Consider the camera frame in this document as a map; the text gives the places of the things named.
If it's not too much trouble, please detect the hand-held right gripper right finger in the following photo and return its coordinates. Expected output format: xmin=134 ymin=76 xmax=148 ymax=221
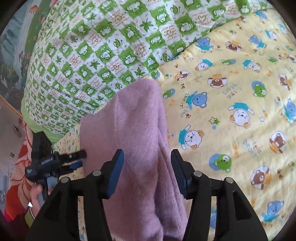
xmin=171 ymin=149 xmax=269 ymax=241

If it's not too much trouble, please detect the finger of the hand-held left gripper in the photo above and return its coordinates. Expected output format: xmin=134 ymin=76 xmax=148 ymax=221
xmin=59 ymin=162 xmax=83 ymax=175
xmin=54 ymin=150 xmax=87 ymax=163

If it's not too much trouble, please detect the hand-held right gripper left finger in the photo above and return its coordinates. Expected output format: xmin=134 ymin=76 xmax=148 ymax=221
xmin=25 ymin=149 xmax=125 ymax=241

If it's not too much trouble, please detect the purple knit sweater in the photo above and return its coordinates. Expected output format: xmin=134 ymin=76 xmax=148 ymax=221
xmin=79 ymin=79 xmax=189 ymax=241

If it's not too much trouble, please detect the person's left hand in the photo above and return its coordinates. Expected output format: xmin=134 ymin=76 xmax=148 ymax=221
xmin=30 ymin=184 xmax=53 ymax=210

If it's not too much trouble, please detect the red floral blanket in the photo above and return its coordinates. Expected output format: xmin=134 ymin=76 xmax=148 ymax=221
xmin=5 ymin=123 xmax=47 ymax=220

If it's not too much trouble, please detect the yellow bear print bed sheet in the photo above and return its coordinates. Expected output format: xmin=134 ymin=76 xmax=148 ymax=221
xmin=52 ymin=8 xmax=296 ymax=241

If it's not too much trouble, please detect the green checkered quilt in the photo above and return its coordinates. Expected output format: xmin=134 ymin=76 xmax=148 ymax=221
xmin=21 ymin=0 xmax=275 ymax=143

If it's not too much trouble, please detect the landscape wall poster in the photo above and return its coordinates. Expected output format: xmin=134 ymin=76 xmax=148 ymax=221
xmin=0 ymin=0 xmax=58 ymax=109

